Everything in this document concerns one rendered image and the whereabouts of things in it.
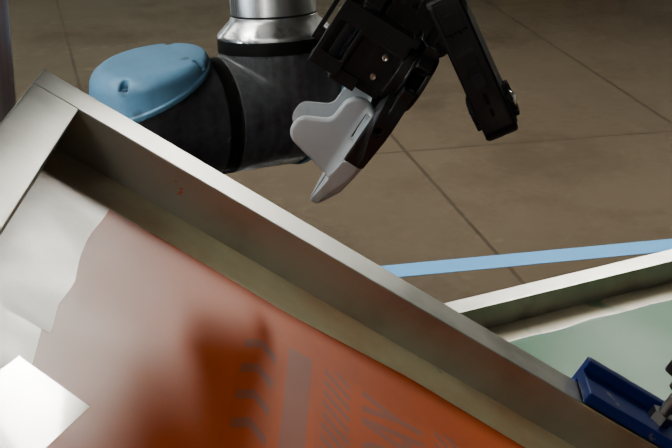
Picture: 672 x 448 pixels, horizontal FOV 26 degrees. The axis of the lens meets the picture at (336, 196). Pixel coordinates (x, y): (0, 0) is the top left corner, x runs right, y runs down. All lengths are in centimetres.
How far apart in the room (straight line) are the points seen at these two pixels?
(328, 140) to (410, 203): 421
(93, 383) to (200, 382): 9
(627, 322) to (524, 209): 313
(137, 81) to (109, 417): 59
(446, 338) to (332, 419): 19
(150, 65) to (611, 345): 91
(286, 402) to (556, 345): 113
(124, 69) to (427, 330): 43
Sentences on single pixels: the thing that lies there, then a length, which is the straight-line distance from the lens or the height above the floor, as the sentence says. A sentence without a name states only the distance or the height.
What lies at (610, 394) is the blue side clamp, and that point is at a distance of 118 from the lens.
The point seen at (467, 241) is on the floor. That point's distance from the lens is 494.
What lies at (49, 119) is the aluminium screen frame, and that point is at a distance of 103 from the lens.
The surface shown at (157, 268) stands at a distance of 100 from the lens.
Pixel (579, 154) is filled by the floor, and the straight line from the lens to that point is 586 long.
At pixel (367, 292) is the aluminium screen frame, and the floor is 139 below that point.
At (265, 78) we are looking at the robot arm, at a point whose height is 147.
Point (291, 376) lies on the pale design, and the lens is 97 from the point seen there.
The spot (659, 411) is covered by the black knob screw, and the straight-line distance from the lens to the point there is 120.
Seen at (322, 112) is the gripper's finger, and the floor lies 153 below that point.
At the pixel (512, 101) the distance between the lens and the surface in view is 106.
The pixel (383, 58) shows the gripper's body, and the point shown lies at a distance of 103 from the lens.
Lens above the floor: 184
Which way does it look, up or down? 20 degrees down
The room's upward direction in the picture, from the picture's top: straight up
